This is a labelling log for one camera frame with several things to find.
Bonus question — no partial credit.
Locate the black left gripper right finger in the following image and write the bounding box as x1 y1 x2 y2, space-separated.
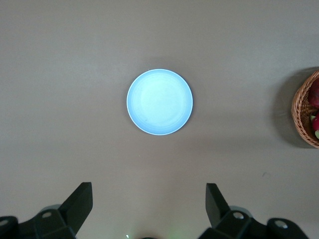
199 183 310 239

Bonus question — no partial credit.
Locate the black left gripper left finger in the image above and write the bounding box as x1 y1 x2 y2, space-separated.
0 182 93 239

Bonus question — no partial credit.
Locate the dark red apple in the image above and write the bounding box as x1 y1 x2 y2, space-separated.
308 79 319 108

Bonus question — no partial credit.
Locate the light blue round plate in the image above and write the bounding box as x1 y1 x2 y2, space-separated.
126 69 194 136

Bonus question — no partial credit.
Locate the brown wicker basket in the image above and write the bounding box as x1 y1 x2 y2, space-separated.
291 70 319 149

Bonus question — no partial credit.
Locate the pink dragon fruit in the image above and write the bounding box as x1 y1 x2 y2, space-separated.
310 112 319 140

